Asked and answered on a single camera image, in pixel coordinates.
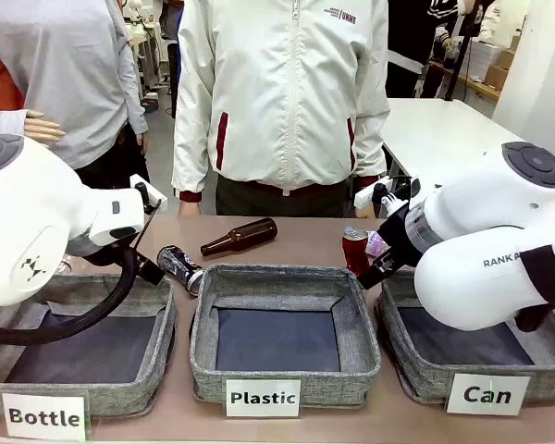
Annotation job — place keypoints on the white Bottle label card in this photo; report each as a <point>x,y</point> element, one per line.
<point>44,417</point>

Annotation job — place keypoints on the brown glass bottle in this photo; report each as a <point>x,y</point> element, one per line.
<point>240,238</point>

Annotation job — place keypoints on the cardboard boxes stack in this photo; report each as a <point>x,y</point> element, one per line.
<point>501,69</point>

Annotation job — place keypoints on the background person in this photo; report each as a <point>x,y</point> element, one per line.
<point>411,46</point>

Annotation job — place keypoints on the white background table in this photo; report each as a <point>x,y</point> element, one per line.
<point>435,134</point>

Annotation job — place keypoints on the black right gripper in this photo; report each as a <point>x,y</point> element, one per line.
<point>404,242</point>

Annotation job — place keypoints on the crushed black soda can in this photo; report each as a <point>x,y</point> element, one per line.
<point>180,268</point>

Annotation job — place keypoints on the orange garment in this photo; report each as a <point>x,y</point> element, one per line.
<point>0,83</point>

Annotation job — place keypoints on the mannequin black trousers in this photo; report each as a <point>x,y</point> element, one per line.
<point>115,166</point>

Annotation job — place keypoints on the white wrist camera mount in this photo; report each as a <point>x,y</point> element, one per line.
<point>367,196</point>
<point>155,196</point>

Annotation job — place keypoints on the mannequin hand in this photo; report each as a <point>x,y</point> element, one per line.
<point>44,129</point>

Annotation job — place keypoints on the white Plastic label card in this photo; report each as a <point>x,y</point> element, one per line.
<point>262,398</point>

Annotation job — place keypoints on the person's left forearm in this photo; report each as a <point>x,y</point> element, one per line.
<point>370,139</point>

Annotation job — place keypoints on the blue background bottle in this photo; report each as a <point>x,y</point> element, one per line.
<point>451,57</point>

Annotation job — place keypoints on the person's dark trousers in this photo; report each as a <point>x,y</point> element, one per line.
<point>268,203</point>

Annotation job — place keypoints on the person in white jacket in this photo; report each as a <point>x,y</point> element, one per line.
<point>282,92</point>

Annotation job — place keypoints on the black tripod pole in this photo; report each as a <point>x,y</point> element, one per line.
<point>460,51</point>

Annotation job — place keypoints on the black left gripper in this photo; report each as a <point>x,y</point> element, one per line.
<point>149,270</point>

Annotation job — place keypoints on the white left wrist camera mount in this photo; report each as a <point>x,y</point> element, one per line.
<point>155,196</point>

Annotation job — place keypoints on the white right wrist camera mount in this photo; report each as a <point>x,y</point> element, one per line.
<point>367,196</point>

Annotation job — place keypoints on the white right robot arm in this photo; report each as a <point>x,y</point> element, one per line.
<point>490,222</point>

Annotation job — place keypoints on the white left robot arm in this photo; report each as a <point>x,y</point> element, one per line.
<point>28,208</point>

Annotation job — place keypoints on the grey basket labelled Plastic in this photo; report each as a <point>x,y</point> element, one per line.
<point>282,384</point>

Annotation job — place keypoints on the white Can label card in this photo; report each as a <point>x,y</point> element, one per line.
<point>488,394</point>

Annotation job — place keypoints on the person's right forearm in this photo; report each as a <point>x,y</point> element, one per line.
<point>192,148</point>

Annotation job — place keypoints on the red soda can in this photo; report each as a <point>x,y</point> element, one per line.
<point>353,254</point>

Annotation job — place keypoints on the grey basket labelled Can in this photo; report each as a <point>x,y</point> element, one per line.
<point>421,370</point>

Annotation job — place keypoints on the grey basket labelled Bottle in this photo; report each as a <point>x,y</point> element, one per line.
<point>157,333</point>

